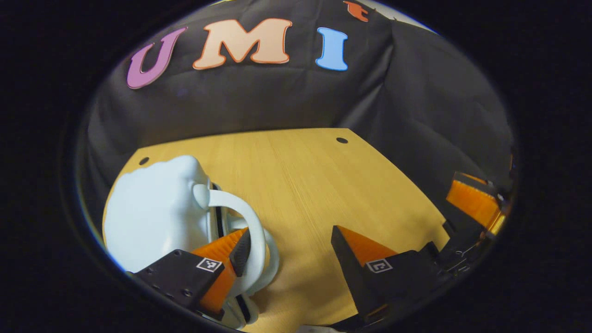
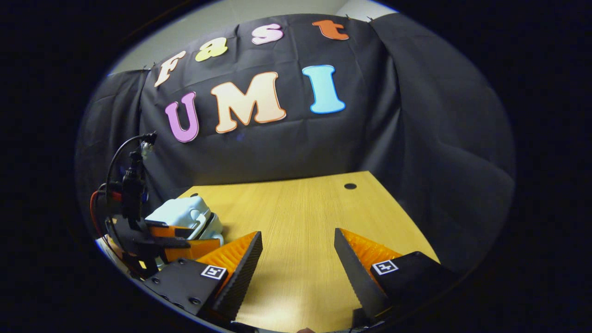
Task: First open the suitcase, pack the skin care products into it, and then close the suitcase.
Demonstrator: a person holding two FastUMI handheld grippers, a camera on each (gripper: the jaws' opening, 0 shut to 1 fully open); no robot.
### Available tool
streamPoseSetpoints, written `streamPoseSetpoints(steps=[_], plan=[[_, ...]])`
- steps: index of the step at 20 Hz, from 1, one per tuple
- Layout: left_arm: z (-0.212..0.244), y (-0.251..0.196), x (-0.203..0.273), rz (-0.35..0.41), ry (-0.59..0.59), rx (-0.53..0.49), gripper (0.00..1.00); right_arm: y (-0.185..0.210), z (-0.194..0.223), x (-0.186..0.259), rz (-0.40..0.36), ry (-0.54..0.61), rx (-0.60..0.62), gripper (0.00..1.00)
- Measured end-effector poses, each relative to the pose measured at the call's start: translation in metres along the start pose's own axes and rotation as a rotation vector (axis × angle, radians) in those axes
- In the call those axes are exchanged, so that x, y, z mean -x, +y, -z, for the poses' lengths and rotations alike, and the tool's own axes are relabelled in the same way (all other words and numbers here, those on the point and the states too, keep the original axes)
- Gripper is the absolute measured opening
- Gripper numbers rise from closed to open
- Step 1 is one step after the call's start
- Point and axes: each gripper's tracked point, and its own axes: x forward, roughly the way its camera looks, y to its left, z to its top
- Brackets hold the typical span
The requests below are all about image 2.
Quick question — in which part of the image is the red cable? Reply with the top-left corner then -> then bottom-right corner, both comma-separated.
90,190 -> 123,241

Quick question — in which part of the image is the black backdrop cloth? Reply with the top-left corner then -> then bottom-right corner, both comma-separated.
74,13 -> 516,278

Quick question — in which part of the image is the light blue suitcase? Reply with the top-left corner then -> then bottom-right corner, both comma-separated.
144,195 -> 226,246

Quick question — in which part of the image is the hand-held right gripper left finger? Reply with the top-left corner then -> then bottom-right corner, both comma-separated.
144,231 -> 263,323

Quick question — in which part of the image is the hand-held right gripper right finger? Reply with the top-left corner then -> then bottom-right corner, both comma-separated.
334,228 -> 458,328

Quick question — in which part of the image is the black cable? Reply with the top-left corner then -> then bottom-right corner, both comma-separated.
105,133 -> 158,232

